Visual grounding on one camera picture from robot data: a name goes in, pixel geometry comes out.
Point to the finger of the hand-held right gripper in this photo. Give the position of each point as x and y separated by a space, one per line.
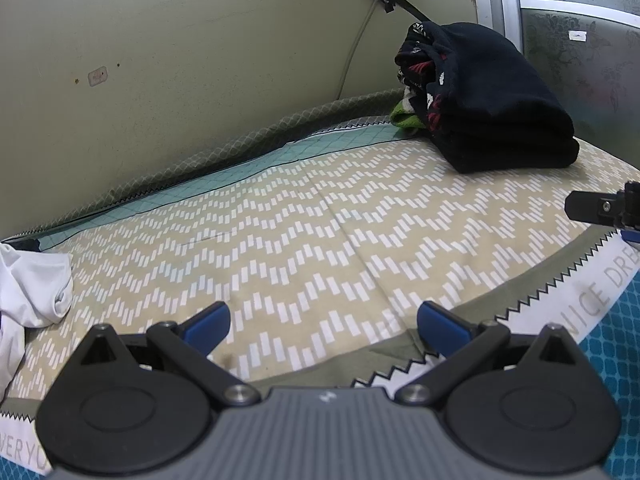
632 237
590 206

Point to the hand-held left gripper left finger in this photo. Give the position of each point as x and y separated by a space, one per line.
207 325

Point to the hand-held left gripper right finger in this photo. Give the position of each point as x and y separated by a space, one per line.
442 325

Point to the dark navy garment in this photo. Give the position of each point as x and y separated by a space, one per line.
500 110

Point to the white t-shirt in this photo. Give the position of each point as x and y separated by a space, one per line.
30 285

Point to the navy red white patterned garment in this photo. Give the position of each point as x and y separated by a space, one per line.
417 72

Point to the beige zigzag bed cover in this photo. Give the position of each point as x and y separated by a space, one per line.
300 240

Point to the frosted glass sliding door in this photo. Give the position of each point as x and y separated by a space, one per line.
575 60

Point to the white sticker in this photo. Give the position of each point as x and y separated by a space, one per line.
577 35

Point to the green garment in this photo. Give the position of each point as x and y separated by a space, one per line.
402 117

